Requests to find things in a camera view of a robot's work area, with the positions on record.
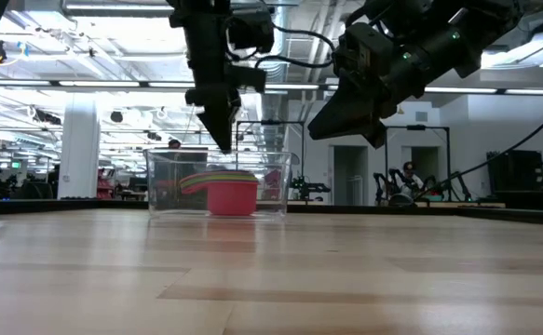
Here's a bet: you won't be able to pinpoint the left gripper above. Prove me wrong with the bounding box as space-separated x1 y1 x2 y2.
167 0 268 154

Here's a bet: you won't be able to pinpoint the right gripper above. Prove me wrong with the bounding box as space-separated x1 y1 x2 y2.
306 20 429 151

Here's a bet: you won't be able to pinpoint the green measuring cup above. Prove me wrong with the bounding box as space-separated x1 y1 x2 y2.
180 175 259 191

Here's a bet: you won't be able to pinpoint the red measuring cup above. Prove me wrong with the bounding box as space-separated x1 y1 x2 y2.
180 180 260 218

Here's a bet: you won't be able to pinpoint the clear plastic basket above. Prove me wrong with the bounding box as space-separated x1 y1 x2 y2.
143 147 294 220

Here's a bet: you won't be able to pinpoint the LED light bar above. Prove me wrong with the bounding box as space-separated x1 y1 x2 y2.
0 78 543 97

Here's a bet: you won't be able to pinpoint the red background cart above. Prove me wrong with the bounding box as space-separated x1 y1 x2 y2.
97 167 115 201

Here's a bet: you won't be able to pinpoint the white pillar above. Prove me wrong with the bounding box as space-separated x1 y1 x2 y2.
57 91 102 201

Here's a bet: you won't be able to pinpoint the black background monitors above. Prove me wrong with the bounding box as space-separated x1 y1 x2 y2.
485 149 543 194

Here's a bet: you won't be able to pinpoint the black background station frame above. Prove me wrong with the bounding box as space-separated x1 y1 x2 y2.
384 124 453 188

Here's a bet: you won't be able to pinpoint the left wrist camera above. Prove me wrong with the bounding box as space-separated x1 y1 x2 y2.
227 6 277 54

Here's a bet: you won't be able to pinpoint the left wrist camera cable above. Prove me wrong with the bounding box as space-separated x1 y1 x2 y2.
251 22 338 71

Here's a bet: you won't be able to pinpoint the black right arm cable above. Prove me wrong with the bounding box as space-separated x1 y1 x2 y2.
413 96 543 203

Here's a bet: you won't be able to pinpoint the black table frame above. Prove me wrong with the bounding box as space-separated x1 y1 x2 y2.
0 197 543 228

